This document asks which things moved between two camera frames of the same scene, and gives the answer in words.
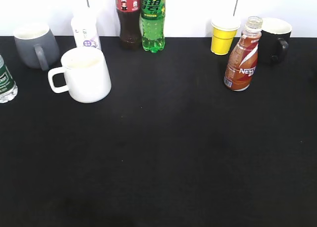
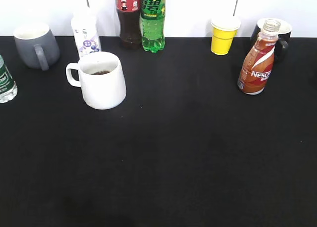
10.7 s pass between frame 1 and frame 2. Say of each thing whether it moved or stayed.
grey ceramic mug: stayed
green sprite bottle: stayed
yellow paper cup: stayed
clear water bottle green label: stayed
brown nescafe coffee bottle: moved
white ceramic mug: moved
